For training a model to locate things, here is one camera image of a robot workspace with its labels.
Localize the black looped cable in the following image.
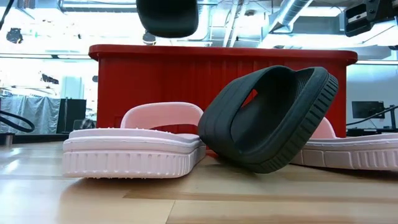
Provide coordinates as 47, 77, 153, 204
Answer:
0, 110, 36, 134

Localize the grey cover cloth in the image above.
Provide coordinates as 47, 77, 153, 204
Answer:
0, 95, 62, 135

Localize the pink rubber slide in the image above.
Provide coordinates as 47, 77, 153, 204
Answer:
62, 101, 207, 180
290, 116, 398, 172

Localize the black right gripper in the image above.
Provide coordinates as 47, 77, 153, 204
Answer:
344, 0, 398, 38

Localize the black computer monitor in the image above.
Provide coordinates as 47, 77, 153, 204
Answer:
351, 100, 386, 119

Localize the black background cable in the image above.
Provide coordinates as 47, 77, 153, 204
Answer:
346, 105, 398, 127

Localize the red plastic bin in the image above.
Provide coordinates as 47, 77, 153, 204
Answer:
88, 44, 358, 139

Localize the black cabinet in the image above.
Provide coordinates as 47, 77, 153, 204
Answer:
56, 98, 87, 134

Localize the black rubber slide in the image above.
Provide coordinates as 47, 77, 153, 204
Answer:
197, 65, 339, 174
136, 0, 199, 39

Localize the silver ceiling duct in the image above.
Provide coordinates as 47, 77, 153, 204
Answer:
267, 0, 315, 34

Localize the black monitor stand pole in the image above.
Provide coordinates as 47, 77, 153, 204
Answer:
389, 105, 398, 130

